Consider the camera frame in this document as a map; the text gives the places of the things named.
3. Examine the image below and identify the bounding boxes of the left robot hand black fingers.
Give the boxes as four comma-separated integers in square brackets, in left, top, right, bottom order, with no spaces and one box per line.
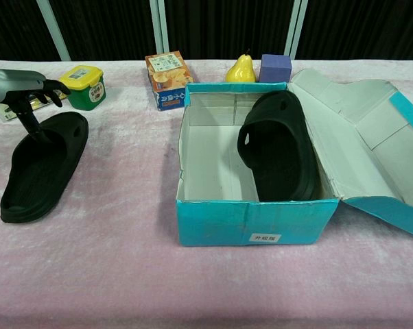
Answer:
[0,69,71,141]

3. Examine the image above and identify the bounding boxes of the black foam slipper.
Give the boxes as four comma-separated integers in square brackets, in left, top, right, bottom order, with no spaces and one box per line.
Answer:
[0,111,90,223]
[237,90,321,203]

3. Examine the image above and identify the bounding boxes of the orange snack box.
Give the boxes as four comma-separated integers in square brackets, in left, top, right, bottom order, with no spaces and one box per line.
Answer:
[144,50,196,113]

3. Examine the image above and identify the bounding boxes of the teal cardboard shoe box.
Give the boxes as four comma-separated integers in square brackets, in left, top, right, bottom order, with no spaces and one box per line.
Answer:
[175,67,413,247]

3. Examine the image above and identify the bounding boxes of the yellow razor blister pack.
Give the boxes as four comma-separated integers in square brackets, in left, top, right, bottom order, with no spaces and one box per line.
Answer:
[0,87,65,123]

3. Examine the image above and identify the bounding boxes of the black pleated partition panel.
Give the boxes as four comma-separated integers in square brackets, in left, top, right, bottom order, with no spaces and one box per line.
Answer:
[297,0,413,61]
[165,0,293,61]
[0,0,62,62]
[50,0,159,61]

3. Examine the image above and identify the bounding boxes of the yellow-lidded green container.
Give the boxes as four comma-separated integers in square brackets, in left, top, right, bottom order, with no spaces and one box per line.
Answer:
[58,64,107,112]

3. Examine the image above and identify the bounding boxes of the pink plush table cloth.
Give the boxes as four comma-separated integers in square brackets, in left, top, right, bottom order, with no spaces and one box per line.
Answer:
[0,60,413,329]

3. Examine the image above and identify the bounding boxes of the yellow pear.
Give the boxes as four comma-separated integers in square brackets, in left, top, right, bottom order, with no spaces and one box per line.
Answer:
[226,49,257,84]

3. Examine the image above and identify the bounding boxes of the purple foam cube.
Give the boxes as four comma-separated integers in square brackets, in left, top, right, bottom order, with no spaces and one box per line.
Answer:
[259,53,293,84]

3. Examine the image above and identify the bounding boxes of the grey partition frame post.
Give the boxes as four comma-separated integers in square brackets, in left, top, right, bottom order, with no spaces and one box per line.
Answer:
[150,0,169,56]
[284,0,309,61]
[36,0,72,62]

